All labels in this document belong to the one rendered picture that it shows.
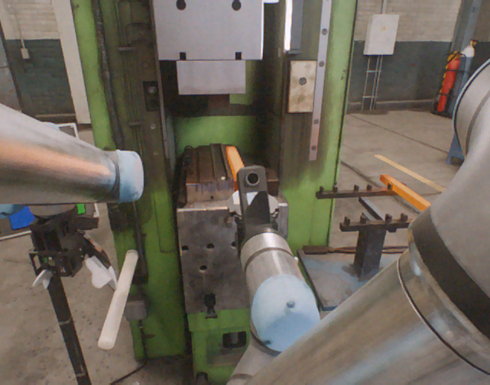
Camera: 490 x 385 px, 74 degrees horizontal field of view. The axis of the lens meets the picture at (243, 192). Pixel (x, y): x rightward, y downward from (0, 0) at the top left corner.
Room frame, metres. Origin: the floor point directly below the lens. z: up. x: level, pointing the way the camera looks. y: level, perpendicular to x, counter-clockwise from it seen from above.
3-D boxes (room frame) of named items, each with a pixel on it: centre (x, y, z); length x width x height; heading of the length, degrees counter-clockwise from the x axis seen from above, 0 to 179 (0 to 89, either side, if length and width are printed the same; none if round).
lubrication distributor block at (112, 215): (1.09, 0.48, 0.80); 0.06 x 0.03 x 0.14; 98
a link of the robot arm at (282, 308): (0.32, -0.05, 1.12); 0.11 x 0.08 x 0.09; 7
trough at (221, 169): (1.23, 0.10, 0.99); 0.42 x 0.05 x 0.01; 8
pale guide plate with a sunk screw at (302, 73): (1.19, -0.20, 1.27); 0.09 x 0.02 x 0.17; 98
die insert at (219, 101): (1.27, 0.10, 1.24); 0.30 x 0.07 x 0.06; 8
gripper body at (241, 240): (0.48, -0.02, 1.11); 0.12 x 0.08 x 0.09; 7
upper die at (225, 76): (1.23, 0.12, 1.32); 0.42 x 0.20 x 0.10; 8
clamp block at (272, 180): (1.10, -0.08, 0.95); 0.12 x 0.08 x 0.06; 8
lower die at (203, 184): (1.23, 0.12, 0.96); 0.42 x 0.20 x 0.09; 8
